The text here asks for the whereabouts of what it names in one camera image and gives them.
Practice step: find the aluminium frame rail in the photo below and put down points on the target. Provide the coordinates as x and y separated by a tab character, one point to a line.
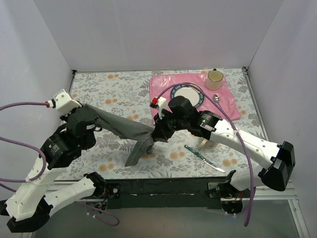
275	215

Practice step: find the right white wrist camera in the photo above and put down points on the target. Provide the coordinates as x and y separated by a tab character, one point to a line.
158	105

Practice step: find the grey cloth napkin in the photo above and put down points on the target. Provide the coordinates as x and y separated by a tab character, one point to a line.
127	129

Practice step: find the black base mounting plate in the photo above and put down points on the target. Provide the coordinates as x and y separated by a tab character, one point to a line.
162	193

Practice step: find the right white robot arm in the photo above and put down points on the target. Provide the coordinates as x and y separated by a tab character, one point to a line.
275	161

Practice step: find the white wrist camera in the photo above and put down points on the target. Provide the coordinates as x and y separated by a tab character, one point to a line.
63	103
158	105

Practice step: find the green handled knife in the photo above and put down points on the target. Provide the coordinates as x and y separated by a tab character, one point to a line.
205	160

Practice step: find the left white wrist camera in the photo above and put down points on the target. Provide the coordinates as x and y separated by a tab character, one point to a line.
63	103

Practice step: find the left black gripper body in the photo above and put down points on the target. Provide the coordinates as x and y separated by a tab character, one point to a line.
91	115

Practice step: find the silver spoon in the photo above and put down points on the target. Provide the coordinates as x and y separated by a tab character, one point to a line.
216	99

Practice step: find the white plate blue rim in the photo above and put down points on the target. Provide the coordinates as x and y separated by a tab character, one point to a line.
193	95

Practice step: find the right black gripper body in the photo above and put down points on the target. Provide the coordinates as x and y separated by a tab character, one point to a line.
161	131

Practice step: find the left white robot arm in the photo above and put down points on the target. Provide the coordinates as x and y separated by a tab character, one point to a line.
32	205

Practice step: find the pink placemat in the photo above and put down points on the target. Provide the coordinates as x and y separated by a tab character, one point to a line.
196	80

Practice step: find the cream mug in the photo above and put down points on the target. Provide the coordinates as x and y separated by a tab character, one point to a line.
214	79

